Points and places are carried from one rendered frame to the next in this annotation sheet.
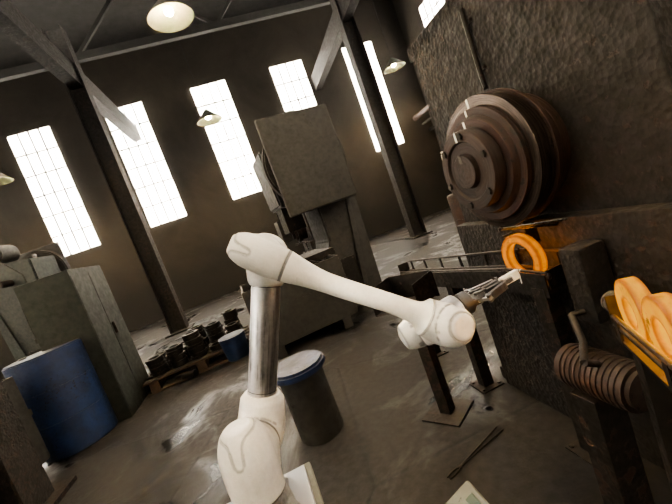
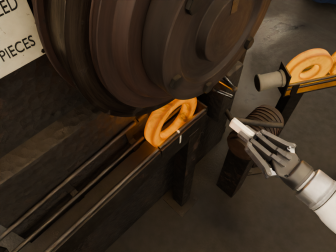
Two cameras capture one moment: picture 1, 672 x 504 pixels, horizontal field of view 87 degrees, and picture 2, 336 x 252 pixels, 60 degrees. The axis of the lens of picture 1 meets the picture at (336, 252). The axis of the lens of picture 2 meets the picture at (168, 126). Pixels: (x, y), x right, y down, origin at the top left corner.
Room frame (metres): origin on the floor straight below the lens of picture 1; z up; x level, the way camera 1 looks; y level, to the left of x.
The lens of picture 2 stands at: (1.53, -0.24, 1.41)
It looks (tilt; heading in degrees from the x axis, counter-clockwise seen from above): 56 degrees down; 236
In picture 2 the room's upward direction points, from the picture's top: straight up
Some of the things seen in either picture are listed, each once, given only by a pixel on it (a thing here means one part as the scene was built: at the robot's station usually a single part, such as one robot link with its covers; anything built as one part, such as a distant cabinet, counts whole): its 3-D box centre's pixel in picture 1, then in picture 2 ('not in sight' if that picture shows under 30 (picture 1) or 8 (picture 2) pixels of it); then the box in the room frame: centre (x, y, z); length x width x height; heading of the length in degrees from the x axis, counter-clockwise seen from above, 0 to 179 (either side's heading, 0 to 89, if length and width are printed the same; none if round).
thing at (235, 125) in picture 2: not in sight; (240, 130); (1.12, -0.50, 0.75); 0.07 x 0.01 x 0.03; 101
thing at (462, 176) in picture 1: (470, 170); (216, 22); (1.24, -0.54, 1.11); 0.28 x 0.06 x 0.28; 12
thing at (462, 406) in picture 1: (421, 347); not in sight; (1.71, -0.24, 0.36); 0.26 x 0.20 x 0.72; 47
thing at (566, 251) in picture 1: (590, 280); (217, 87); (1.03, -0.70, 0.68); 0.11 x 0.08 x 0.24; 102
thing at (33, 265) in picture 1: (45, 307); not in sight; (6.74, 5.52, 1.36); 1.37 x 1.16 x 2.71; 92
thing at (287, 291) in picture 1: (296, 300); not in sight; (3.82, 0.59, 0.39); 1.03 x 0.83 x 0.79; 106
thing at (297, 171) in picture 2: (470, 300); (289, 168); (1.09, -0.35, 0.73); 0.09 x 0.08 x 0.07; 101
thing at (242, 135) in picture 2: not in sight; (244, 140); (1.13, -0.47, 0.74); 0.05 x 0.03 x 0.01; 101
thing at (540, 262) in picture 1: (523, 257); (171, 118); (1.26, -0.64, 0.75); 0.18 x 0.03 x 0.18; 12
